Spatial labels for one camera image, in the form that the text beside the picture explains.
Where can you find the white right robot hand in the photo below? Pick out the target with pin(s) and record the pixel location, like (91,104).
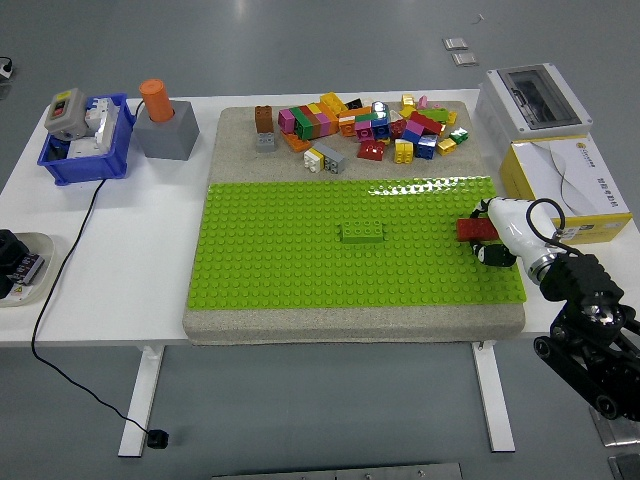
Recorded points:
(515,225)

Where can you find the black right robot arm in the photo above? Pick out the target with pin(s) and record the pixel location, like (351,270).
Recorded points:
(585,300)

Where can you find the gold building brick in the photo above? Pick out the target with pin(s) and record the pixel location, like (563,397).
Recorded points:
(446,146)

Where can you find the green white building brick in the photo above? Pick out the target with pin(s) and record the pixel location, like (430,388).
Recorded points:
(459,136)

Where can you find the small yellow building brick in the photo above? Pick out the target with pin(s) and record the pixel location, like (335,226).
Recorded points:
(452,118)

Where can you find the yellow white building brick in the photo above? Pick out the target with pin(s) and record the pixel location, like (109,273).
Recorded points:
(403,152)

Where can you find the long red building brick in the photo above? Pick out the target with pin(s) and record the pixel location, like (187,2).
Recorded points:
(427,122)

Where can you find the lime green building brick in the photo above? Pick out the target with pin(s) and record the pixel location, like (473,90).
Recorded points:
(434,115)

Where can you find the magenta blue building brick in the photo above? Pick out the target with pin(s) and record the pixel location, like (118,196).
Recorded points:
(412,131)

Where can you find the small pink building brick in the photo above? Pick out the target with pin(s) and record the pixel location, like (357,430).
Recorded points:
(423,102)

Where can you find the red sloped building brick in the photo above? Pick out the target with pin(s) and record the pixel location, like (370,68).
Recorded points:
(371,151)

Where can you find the silver floor plate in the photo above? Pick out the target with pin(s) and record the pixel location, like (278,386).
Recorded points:
(464,59)
(456,43)

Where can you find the shiny grey building brick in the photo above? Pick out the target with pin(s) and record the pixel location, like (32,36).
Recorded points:
(381,108)

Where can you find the long grey building brick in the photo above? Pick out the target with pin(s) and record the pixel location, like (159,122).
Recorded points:
(332,157)

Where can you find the black building brick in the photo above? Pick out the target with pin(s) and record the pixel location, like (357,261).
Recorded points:
(354,105)

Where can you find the green studded baseplate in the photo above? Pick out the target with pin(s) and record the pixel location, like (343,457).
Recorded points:
(300,265)

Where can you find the red yellow pink brick stack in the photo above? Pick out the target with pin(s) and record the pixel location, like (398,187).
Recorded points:
(322,120)

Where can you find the large metal floor plate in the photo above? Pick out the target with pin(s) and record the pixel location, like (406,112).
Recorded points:
(617,432)

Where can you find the flat orange building brick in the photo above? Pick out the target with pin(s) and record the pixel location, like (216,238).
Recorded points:
(296,142)

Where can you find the dark green building brick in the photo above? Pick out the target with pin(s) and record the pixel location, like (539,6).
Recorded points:
(301,124)

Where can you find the small grey building brick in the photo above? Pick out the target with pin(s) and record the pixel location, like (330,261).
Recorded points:
(266,143)

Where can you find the brown building brick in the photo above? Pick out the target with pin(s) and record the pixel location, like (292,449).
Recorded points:
(264,120)

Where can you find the long metal floor plate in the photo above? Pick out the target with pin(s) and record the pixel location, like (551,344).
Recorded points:
(340,472)

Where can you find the yellow white cardboard box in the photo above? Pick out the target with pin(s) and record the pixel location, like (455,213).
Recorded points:
(540,170)

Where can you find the white table leg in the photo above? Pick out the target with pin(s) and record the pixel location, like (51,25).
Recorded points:
(142,395)
(492,395)

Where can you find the grey-brown mat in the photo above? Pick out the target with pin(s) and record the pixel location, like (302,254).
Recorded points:
(250,165)

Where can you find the grey square block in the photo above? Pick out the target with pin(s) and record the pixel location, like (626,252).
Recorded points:
(167,132)

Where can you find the orange cylinder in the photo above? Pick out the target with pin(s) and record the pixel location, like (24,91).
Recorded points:
(156,100)

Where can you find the black plug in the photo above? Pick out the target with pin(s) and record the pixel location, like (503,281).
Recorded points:
(157,439)

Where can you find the white circuit breaker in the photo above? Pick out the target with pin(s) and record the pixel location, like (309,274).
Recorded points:
(97,127)

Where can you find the blue plastic bin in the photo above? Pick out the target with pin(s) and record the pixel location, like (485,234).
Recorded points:
(90,167)

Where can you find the white tray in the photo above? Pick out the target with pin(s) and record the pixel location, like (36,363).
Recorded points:
(42,250)

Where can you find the dark labelled module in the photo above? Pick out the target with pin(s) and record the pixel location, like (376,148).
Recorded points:
(30,267)

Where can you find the black device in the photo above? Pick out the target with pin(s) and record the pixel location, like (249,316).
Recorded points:
(7,255)

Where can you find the white floor socket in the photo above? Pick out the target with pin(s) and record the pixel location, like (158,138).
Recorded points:
(5,67)

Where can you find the white electrical enclosure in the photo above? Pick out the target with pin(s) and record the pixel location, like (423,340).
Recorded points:
(505,110)

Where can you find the grey push-button switch box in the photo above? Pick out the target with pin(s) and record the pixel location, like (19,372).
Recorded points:
(65,112)

